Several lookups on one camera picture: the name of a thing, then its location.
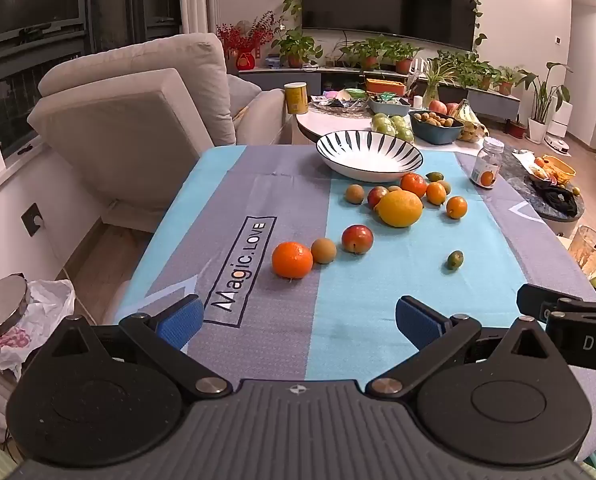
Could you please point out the red flower bouquet in vase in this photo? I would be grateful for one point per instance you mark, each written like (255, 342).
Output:
(245, 45)

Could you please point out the pile of longans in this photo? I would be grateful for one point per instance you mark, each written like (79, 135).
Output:
(435, 120)

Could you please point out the small orange tangerine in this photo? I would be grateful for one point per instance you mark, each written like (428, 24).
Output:
(457, 207)
(436, 193)

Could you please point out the yellow lemon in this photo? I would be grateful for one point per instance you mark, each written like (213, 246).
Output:
(400, 207)

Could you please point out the white robot vacuum dock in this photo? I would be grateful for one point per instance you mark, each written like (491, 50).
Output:
(560, 120)

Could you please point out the black bag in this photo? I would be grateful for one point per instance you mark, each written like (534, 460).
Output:
(555, 200)

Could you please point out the small green kumquat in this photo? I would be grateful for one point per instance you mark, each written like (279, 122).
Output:
(455, 260)
(434, 176)

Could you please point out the red plum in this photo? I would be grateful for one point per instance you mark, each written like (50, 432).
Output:
(357, 238)

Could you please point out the teal snack tray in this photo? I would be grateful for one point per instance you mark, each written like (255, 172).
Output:
(389, 106)

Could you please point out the blue white porcelain bowl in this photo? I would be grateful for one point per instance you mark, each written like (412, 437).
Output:
(273, 62)

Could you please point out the dark marble round table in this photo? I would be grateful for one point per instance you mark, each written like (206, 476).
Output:
(514, 156)

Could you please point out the yellow can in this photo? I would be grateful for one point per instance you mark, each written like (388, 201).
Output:
(296, 99)

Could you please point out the clear bottle orange label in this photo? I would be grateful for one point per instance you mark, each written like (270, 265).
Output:
(487, 163)

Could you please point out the white round coffee table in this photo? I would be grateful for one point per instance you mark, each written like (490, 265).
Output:
(338, 122)

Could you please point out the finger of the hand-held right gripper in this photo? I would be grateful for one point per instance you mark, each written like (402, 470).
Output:
(538, 297)

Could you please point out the dark blue bowl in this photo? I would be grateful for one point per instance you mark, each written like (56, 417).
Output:
(435, 135)

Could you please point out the dark glass window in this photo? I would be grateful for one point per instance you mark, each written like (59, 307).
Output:
(27, 0)

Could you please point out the glass cup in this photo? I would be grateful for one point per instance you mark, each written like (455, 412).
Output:
(585, 255)

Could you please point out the brown round fruit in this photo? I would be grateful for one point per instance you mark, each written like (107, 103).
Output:
(355, 193)
(394, 188)
(324, 250)

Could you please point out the pack of green apples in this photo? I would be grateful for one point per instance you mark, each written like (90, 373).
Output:
(392, 127)

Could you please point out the dark wall socket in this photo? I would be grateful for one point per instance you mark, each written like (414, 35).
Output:
(32, 220)

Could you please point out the white blue striped bowl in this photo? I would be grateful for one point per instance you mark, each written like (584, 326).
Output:
(363, 162)

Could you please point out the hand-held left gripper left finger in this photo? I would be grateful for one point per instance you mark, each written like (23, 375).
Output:
(180, 320)

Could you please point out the white plastic bag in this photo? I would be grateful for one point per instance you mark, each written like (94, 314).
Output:
(52, 305)

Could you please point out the spider plant in glass vase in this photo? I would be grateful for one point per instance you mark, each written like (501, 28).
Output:
(435, 80)

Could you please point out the orange mandarin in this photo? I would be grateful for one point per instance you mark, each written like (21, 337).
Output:
(292, 260)
(414, 184)

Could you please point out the small red floor pot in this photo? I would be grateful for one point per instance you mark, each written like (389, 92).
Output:
(517, 130)

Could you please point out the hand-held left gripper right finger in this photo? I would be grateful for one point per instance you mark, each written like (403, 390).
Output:
(418, 322)

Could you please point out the red apple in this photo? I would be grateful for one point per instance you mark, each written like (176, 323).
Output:
(452, 108)
(438, 106)
(375, 195)

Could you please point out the small green bowl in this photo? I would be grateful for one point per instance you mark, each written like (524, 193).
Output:
(355, 94)

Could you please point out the orange basket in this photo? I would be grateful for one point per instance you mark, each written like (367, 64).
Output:
(560, 167)

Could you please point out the black wall television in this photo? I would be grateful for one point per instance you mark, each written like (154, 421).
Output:
(388, 0)

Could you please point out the woven placemat with snacks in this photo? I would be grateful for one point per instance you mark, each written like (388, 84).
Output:
(338, 105)

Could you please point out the potted green plant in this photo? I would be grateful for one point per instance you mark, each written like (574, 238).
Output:
(506, 80)
(403, 57)
(295, 47)
(365, 52)
(483, 74)
(453, 62)

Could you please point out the glass jar metal lid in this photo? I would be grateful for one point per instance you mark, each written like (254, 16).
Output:
(2, 310)

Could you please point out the white slatted holder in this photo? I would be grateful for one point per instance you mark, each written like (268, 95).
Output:
(417, 67)

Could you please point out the orange box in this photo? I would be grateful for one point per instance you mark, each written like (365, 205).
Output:
(385, 86)

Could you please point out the pile of snack packets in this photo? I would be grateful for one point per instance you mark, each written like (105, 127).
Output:
(533, 167)

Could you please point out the grey cushion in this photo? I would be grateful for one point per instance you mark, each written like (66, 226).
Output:
(243, 92)

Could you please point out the blue grey tablecloth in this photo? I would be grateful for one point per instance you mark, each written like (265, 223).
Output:
(288, 320)

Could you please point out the tall leafy plant white pot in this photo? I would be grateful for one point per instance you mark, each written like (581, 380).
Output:
(543, 105)

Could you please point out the bunch of bananas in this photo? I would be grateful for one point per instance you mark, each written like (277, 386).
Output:
(470, 120)

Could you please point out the beige sofa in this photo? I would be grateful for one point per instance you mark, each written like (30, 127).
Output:
(127, 125)

